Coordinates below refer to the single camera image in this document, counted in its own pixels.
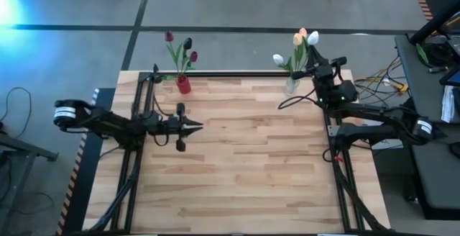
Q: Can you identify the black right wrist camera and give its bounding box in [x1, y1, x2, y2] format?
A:
[314, 65, 334, 81]

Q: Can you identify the dark grey desk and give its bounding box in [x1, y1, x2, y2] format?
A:
[394, 34, 460, 221]

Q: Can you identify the red ribbed vase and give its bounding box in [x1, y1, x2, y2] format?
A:
[175, 74, 193, 95]

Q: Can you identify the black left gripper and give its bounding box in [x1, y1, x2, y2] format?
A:
[159, 101, 205, 153]

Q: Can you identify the white paper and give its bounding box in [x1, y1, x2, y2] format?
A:
[441, 84, 459, 124]

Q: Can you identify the coiled black cable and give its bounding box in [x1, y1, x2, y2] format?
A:
[422, 41, 454, 68]

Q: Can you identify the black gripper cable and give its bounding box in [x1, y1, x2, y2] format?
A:
[277, 86, 324, 110]

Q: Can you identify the black aluminium rig frame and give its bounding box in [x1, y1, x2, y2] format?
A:
[86, 63, 392, 236]

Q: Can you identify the thin black floor cable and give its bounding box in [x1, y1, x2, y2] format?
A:
[0, 86, 32, 140]

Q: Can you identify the black hazard-striped floor mat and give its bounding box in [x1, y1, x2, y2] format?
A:
[55, 87, 116, 236]

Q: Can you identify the dark purple artificial tulip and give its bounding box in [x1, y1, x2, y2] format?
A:
[178, 37, 193, 78]

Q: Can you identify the maroon artificial tulip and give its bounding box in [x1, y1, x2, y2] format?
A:
[160, 29, 184, 82]

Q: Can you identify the bundle of coloured cables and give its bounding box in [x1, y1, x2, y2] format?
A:
[354, 55, 410, 96]

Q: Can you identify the black side table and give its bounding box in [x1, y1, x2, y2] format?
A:
[0, 131, 60, 236]

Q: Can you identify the red artificial tulip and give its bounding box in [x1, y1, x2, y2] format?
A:
[181, 50, 199, 78]

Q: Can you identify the clear glass vase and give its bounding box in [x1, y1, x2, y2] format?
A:
[285, 76, 301, 96]

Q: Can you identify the black pole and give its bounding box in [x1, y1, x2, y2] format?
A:
[409, 0, 460, 45]

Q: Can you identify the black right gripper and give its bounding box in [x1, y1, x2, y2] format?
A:
[290, 45, 349, 85]

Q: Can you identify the blue-screened tablet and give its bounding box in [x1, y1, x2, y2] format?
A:
[438, 65, 460, 88]

